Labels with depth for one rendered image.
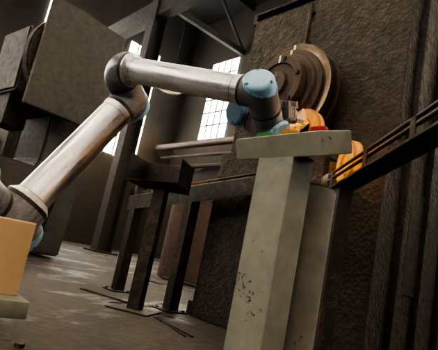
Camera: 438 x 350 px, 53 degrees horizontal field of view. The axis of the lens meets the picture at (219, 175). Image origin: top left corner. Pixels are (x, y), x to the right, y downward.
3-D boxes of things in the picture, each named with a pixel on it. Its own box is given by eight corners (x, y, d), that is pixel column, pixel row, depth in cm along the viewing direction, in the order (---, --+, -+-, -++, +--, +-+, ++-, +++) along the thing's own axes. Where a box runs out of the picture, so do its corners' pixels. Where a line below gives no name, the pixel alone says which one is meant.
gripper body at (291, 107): (299, 101, 153) (277, 98, 145) (299, 126, 153) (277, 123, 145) (283, 104, 159) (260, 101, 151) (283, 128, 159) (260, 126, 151)
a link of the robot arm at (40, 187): (-47, 221, 127) (117, 67, 162) (-10, 252, 139) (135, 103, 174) (-18, 239, 119) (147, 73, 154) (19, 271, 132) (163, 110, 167)
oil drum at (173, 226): (186, 279, 525) (201, 207, 542) (219, 288, 481) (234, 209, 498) (145, 273, 488) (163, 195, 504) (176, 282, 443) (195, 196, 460)
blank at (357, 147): (347, 195, 149) (338, 193, 148) (341, 166, 160) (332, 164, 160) (367, 162, 138) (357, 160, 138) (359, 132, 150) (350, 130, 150)
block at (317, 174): (315, 215, 184) (324, 161, 188) (331, 217, 178) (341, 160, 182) (300, 210, 177) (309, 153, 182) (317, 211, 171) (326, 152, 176)
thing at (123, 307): (113, 302, 216) (147, 162, 229) (163, 314, 209) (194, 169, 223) (94, 304, 196) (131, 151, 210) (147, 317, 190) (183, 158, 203)
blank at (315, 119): (291, 116, 170) (286, 113, 168) (326, 107, 159) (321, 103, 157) (288, 153, 166) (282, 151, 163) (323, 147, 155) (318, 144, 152)
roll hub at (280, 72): (254, 119, 208) (264, 66, 213) (301, 112, 187) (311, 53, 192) (246, 115, 205) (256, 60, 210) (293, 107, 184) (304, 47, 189)
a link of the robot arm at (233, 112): (236, 131, 135) (218, 117, 142) (264, 133, 144) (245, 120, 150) (247, 103, 132) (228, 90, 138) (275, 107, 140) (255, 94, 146)
